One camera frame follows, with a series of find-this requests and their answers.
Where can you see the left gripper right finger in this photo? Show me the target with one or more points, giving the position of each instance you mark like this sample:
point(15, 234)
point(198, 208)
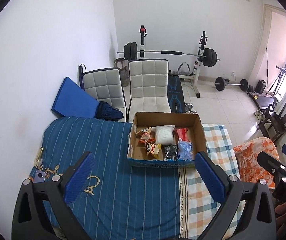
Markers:
point(257, 220)

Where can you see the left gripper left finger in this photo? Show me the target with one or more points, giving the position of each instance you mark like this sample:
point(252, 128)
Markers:
point(30, 219)

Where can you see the blue tissue pack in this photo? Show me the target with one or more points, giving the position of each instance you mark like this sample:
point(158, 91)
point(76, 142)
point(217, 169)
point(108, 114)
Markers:
point(184, 150)

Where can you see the black snack bag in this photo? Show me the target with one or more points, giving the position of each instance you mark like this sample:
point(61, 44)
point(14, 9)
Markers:
point(170, 152)

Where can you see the yellow panda snack bag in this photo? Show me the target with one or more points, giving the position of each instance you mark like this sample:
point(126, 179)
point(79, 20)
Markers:
point(152, 150)

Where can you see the orange panda snack bag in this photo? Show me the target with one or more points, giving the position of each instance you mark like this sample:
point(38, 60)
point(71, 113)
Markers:
point(145, 135)

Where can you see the white soft pouch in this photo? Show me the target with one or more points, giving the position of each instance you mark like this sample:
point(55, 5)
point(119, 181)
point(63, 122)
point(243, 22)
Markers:
point(164, 134)

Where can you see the orange floral cloth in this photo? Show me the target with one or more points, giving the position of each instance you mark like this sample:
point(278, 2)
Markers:
point(246, 155)

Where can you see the dark wooden chair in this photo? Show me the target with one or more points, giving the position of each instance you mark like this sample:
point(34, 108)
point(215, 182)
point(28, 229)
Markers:
point(273, 125)

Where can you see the smartphone on cushion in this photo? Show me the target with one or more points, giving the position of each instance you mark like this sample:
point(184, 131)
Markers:
point(39, 176)

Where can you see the treadmill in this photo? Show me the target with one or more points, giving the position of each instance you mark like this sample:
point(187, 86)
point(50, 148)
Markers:
point(259, 97)

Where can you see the red snack packet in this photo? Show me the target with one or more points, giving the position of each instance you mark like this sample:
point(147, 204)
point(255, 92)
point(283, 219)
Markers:
point(182, 134)

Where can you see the floor barbell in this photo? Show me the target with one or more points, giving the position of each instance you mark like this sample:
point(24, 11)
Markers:
point(221, 83)

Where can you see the black blue bench pad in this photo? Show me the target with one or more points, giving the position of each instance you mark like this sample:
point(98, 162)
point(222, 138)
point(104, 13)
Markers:
point(175, 94)

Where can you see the open cardboard box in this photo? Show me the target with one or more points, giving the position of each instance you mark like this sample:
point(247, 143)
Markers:
point(137, 154)

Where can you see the barbell on rack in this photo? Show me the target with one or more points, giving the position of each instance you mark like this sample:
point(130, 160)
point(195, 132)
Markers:
point(208, 58)

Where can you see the white weight bench rack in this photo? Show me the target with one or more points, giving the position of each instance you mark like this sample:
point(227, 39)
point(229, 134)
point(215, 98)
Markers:
point(198, 63)

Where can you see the blue foam mat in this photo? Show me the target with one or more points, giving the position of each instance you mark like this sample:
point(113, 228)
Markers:
point(71, 100)

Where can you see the dark blue crumpled cloth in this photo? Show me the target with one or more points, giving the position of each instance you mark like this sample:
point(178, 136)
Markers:
point(105, 111)

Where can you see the right white quilted chair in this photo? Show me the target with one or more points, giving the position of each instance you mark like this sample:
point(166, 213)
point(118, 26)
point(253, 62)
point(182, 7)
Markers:
point(148, 79)

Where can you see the white quilted chair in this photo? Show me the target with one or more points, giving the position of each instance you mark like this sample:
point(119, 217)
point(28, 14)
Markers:
point(105, 85)
point(148, 79)

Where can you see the left white quilted chair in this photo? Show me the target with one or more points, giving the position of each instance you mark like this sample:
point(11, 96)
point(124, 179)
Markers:
point(105, 85)

